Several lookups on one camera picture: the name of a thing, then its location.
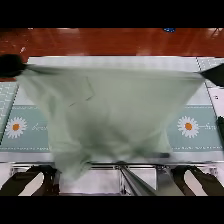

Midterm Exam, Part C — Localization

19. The pale green shirt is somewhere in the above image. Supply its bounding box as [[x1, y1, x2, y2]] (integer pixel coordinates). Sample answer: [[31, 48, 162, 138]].
[[16, 64, 206, 184]]

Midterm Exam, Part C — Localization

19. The silver frame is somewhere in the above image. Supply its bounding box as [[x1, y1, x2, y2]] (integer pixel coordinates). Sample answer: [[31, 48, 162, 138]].
[[0, 161, 224, 197]]

